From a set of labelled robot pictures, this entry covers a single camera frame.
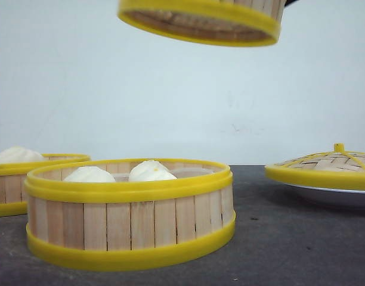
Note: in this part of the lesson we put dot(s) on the white bun front right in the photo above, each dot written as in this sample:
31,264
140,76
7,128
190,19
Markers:
150,170

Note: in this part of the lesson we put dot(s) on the bamboo steamer basket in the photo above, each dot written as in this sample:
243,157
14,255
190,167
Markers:
12,176
222,23
127,226

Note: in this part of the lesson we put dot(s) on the white bun front left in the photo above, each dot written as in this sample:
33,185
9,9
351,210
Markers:
90,174

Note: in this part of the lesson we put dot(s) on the white plate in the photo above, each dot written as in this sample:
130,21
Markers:
344,198

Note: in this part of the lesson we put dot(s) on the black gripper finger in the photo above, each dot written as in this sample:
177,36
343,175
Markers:
288,2

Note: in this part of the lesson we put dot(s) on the woven bamboo steamer lid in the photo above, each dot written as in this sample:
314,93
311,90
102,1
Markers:
336,169

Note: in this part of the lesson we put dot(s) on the white bun left basket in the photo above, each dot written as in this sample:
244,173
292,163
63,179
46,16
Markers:
19,155

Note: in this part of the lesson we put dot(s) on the white bun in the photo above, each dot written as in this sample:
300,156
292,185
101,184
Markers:
90,174
150,170

